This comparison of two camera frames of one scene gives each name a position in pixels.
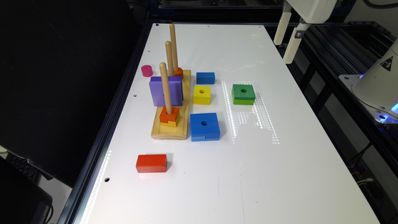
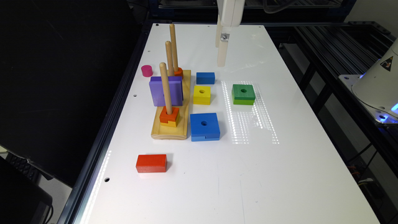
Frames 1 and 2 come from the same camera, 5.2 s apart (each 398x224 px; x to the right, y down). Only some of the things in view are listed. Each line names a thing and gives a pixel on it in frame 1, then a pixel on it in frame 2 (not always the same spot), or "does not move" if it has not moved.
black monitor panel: (61, 63) does not move
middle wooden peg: (170, 58) does not move
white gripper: (313, 11) → (230, 14)
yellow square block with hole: (201, 95) does not move
